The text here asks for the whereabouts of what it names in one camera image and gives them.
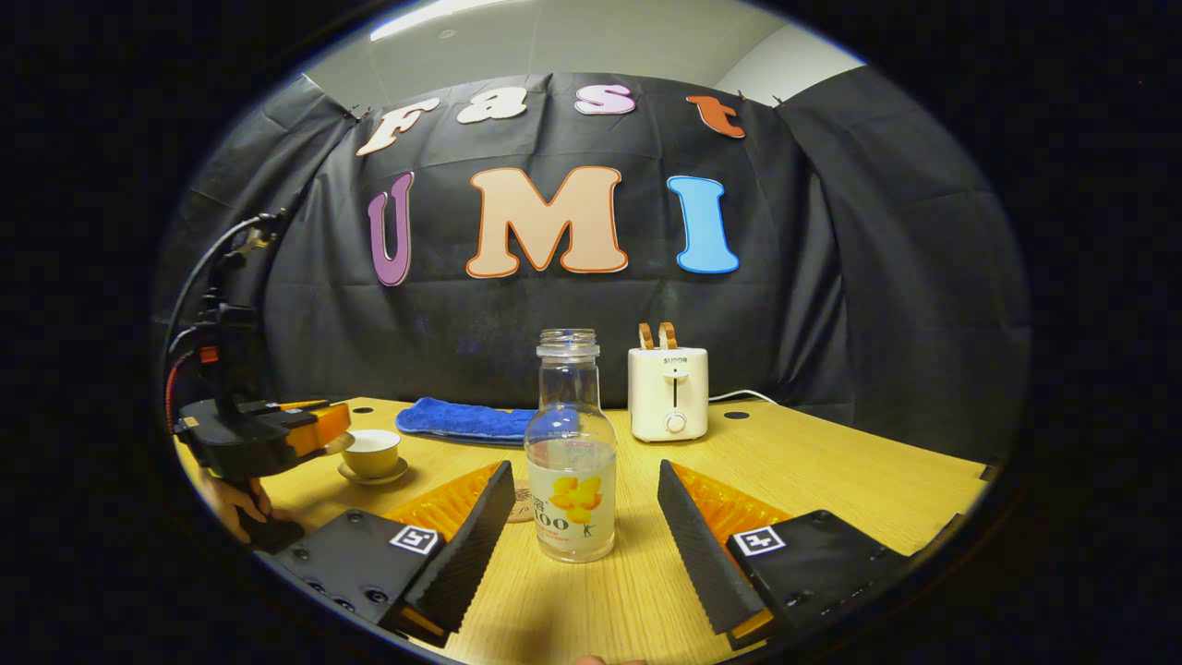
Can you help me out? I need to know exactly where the clear water bottle yellow label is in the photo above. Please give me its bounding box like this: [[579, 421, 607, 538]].
[[525, 329, 618, 564]]

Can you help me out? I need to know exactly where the blue towel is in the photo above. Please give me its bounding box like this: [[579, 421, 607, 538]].
[[395, 397, 541, 446]]

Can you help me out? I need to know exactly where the cream saucer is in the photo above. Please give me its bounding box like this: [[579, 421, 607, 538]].
[[337, 457, 410, 487]]

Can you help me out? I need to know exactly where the white toaster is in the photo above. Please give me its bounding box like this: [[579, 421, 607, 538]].
[[628, 346, 710, 443]]

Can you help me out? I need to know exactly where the black backdrop cloth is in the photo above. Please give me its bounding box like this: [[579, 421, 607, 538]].
[[152, 65, 1031, 463]]

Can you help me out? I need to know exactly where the red gripper cable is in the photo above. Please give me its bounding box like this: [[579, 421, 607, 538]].
[[165, 351, 199, 428]]

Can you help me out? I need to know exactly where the cream teacup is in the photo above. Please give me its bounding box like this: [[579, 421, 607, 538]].
[[342, 429, 402, 479]]

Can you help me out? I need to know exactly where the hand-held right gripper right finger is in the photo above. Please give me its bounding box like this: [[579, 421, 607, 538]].
[[657, 460, 924, 652]]

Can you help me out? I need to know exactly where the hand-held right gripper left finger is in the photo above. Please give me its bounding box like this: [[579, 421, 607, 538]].
[[273, 460, 517, 648]]

